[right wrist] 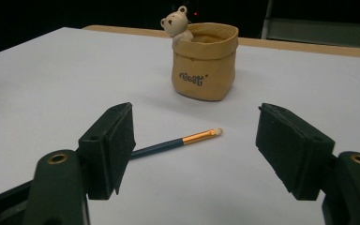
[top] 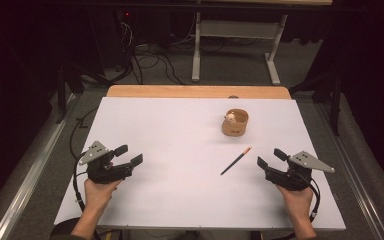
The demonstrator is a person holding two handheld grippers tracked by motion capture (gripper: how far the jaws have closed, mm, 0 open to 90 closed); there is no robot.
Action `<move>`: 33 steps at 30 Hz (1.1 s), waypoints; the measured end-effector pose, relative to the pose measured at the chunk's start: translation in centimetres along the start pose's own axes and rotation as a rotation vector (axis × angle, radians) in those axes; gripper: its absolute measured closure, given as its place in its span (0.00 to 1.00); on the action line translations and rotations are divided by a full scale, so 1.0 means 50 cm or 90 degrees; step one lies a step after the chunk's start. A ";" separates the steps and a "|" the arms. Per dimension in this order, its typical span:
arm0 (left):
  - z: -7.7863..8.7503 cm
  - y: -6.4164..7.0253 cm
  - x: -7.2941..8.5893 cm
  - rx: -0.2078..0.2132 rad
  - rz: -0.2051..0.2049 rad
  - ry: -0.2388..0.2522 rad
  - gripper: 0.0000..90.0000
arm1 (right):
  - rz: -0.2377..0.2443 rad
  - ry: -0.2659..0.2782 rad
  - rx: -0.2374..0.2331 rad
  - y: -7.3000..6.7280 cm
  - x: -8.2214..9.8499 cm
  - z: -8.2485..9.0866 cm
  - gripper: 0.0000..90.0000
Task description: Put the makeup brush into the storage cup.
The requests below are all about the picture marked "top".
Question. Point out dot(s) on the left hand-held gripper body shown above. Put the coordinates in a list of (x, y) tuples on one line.
[(105, 173)]

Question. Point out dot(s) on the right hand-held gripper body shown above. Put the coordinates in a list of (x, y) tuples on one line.
[(293, 181)]

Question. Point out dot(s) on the dark pencil with orange end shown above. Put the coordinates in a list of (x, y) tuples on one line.
[(236, 160)]

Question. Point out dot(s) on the tan pen holder cup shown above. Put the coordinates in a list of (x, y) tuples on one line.
[(235, 129)]

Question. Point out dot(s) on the person's right hand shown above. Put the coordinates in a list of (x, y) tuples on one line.
[(298, 203)]

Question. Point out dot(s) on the person's left hand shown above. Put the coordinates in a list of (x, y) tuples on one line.
[(98, 196)]

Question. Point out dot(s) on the white board sheet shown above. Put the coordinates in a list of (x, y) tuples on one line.
[(186, 166)]

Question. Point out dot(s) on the small white figurine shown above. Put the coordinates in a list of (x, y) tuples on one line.
[(230, 117)]

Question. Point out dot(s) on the dark round seat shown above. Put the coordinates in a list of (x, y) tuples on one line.
[(63, 226)]

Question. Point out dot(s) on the black metal stand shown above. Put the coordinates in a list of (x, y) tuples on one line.
[(61, 96), (336, 103)]

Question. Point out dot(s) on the wooden table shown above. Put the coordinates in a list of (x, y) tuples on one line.
[(196, 91)]

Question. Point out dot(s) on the black box with red light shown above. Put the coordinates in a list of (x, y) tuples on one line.
[(113, 36)]

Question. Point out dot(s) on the aluminium floor rail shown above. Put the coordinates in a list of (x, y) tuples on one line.
[(30, 180), (353, 173)]

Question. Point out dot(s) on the white metal desk frame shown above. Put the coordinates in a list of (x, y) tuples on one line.
[(236, 29)]

